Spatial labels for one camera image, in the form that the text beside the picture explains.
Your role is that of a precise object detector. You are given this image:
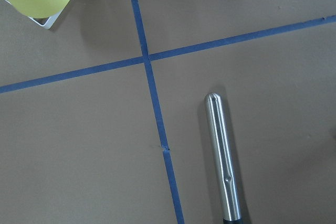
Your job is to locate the steel muddler black head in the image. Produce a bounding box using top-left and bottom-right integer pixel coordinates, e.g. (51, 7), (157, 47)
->
(205, 93), (243, 223)

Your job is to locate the white wire cup rack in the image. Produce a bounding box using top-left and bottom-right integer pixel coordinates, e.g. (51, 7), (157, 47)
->
(0, 0), (91, 30)

